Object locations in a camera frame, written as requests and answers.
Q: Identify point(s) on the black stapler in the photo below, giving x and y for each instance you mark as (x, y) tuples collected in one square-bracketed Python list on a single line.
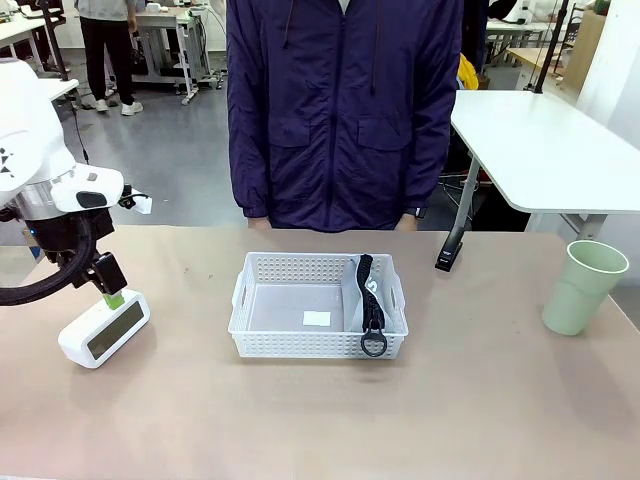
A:
[(449, 255)]

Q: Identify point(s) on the white background desk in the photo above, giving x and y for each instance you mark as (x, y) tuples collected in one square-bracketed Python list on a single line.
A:
[(170, 30)]

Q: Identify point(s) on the person's right hand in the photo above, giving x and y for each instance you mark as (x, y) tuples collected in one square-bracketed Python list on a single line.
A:
[(260, 223)]

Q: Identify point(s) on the light green plastic cup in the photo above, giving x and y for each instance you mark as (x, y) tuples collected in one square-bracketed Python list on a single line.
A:
[(580, 295)]

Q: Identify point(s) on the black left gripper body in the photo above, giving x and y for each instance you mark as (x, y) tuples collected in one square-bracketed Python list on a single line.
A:
[(65, 235)]

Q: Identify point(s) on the black stand pole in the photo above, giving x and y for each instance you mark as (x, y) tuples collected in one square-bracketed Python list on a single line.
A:
[(550, 45)]

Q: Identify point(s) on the white side table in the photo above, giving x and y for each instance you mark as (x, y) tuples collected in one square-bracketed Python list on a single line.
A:
[(540, 150)]

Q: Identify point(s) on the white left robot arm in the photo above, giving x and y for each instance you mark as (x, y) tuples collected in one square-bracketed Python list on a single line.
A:
[(20, 125)]

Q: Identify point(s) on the person's purple jacket torso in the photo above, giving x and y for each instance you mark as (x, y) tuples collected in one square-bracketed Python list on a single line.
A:
[(340, 125)]

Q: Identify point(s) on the white paper label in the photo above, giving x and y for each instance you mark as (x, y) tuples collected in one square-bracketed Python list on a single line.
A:
[(317, 319)]

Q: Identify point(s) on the yellow cloth item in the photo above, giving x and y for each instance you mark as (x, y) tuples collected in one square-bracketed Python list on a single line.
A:
[(466, 72)]

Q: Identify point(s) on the black wristwatch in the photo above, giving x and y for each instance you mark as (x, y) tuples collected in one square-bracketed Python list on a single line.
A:
[(420, 212)]

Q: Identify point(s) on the white digital alarm clock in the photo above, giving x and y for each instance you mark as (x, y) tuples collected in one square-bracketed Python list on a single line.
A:
[(100, 335)]

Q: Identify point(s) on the wooden top background table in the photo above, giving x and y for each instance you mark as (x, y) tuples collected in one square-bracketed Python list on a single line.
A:
[(530, 57)]

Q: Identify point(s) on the white perforated plastic basket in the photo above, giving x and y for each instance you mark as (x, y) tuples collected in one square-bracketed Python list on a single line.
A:
[(300, 345)]

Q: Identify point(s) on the person's left hand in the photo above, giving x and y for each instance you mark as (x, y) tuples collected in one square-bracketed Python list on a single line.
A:
[(406, 224)]

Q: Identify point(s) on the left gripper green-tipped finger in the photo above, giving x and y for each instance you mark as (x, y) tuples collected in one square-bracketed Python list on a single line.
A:
[(85, 280), (111, 280)]

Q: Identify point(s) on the bystander in black trousers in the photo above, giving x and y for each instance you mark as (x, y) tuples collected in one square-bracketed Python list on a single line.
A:
[(110, 55)]

